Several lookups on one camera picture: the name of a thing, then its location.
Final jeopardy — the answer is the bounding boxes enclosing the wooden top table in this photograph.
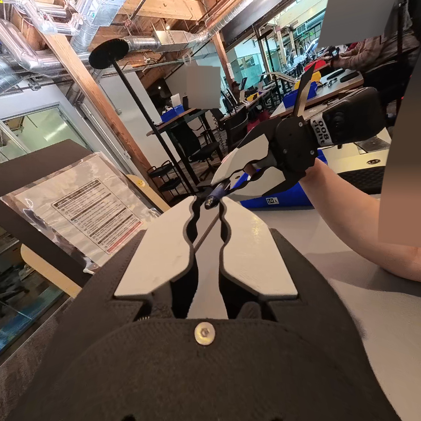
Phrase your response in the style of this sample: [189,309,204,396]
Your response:
[146,108,212,139]

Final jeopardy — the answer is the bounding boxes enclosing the silver ventilation duct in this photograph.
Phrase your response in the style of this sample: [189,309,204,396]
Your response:
[0,0,237,96]

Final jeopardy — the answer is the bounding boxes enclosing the large blue plastic bin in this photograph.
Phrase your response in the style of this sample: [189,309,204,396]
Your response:
[230,150,329,209]

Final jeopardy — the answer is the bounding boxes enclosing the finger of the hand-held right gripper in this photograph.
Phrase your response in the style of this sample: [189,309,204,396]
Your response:
[210,133,273,186]
[230,165,287,202]

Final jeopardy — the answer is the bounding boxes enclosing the small blue bin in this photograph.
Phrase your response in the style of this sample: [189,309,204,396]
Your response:
[160,105,187,124]

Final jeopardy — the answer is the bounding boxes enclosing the person's right forearm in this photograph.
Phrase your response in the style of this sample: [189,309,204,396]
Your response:
[298,158,421,282]

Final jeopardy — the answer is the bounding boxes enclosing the black mesh pad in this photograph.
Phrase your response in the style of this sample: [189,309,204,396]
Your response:
[338,165,386,195]

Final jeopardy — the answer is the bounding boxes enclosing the black floor lamp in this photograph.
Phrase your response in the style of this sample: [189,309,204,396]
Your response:
[88,38,201,196]

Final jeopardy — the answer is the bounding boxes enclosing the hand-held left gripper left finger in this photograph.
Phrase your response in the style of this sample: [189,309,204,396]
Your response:
[113,196,199,300]

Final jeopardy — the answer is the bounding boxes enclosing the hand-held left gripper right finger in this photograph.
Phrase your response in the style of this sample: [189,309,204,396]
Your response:
[219,197,300,300]

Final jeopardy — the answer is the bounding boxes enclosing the black rolling cart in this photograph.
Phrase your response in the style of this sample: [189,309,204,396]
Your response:
[147,160,189,202]

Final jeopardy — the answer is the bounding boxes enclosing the yellow storage bin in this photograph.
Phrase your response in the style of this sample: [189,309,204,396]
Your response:
[294,70,321,90]

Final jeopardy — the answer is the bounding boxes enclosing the blue storage bin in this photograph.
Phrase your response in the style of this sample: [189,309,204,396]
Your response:
[282,80,318,109]

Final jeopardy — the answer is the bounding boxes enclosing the dark brown panel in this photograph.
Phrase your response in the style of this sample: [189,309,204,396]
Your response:
[0,138,97,287]

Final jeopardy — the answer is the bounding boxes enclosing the dark blue pen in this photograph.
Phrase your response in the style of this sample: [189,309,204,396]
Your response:
[204,182,232,210]

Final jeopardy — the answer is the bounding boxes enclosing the clear bag with label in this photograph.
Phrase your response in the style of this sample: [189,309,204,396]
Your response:
[1,152,162,264]

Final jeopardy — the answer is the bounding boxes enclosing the black office chair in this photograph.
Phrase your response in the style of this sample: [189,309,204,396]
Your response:
[170,122,225,186]

